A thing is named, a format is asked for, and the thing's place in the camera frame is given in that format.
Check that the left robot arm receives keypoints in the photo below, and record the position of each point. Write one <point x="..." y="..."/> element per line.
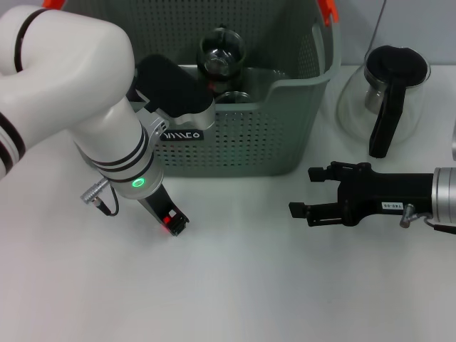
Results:
<point x="71" y="89"/>

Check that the grey-green perforated storage basket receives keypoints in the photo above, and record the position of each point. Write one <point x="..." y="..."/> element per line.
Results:
<point x="267" y="142"/>

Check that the small bright red toy brick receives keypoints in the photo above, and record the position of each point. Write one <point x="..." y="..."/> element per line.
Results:
<point x="166" y="218"/>

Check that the glass pitcher with black lid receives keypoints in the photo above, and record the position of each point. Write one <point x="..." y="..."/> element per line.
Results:
<point x="395" y="64"/>

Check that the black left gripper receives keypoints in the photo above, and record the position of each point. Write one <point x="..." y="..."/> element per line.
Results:
<point x="158" y="203"/>

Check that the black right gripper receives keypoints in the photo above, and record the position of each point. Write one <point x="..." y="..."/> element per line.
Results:
<point x="381" y="194"/>

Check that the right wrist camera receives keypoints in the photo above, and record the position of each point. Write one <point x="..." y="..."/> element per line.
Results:
<point x="454" y="146"/>

